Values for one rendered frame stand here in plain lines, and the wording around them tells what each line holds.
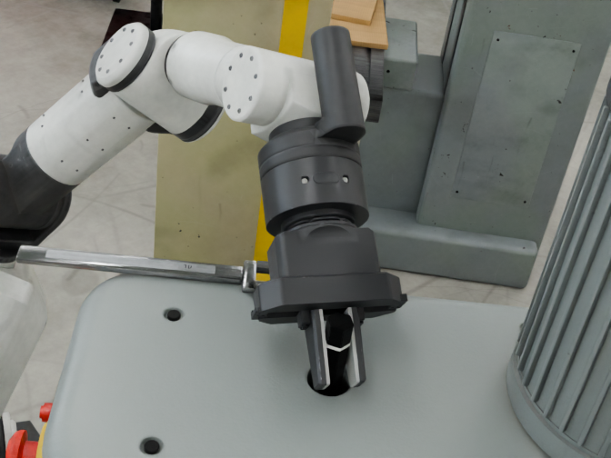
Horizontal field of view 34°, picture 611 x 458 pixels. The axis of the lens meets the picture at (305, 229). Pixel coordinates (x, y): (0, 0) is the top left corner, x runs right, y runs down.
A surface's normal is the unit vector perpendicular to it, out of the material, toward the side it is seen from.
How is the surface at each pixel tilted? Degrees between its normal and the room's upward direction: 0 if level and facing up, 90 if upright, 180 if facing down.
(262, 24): 90
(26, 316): 87
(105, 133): 99
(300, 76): 37
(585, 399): 90
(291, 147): 45
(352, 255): 30
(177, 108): 89
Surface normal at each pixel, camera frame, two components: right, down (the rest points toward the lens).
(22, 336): 0.83, 0.38
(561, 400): -0.86, 0.22
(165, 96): 0.26, 0.60
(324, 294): 0.22, -0.36
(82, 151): 0.08, 0.74
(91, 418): 0.12, -0.78
